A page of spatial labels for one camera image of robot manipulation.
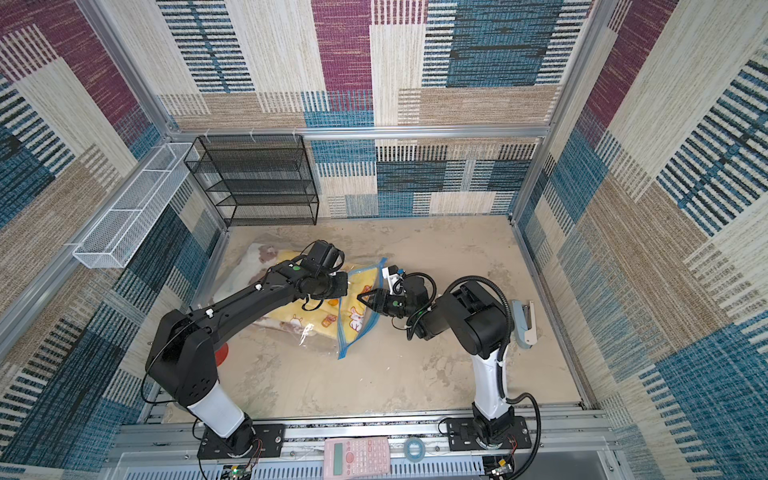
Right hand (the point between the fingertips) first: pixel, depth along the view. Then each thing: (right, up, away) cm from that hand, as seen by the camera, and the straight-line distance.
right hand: (364, 301), depth 92 cm
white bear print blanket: (-41, +9, +12) cm, 44 cm away
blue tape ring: (+15, -32, -20) cm, 41 cm away
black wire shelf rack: (-40, +41, +17) cm, 60 cm away
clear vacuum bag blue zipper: (-10, -11, -6) cm, 16 cm away
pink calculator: (0, -32, -22) cm, 39 cm away
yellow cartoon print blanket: (-5, -4, -6) cm, 9 cm away
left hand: (-4, +5, -4) cm, 8 cm away
